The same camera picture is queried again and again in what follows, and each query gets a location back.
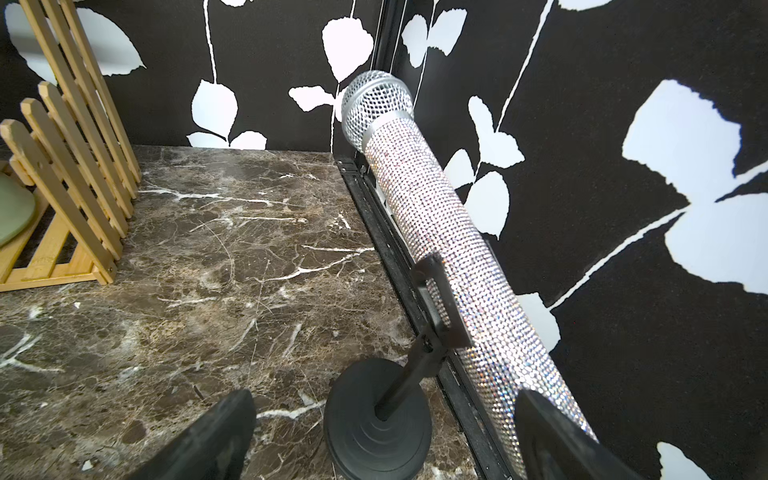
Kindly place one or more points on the rhinestone silver microphone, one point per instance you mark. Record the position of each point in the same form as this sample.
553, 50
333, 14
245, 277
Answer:
506, 355

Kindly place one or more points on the green metal watering can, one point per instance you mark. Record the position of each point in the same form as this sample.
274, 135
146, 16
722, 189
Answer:
17, 209

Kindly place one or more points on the black microphone stand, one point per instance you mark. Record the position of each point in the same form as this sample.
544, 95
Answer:
377, 420

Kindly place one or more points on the wooden slatted two-tier shelf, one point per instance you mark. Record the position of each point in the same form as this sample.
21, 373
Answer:
72, 154

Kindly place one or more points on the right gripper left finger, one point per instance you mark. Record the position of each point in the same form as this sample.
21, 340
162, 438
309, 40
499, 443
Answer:
213, 447

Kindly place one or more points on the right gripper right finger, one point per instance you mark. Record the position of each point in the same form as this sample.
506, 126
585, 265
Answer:
554, 447

